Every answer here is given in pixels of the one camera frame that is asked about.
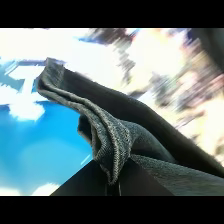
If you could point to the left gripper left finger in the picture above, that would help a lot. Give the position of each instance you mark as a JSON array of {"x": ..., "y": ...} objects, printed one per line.
[{"x": 86, "y": 181}]

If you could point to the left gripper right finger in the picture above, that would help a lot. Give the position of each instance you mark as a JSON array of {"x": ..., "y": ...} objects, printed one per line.
[{"x": 143, "y": 181}]

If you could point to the dark grey garment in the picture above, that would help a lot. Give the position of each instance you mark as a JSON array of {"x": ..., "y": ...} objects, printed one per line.
[{"x": 140, "y": 133}]

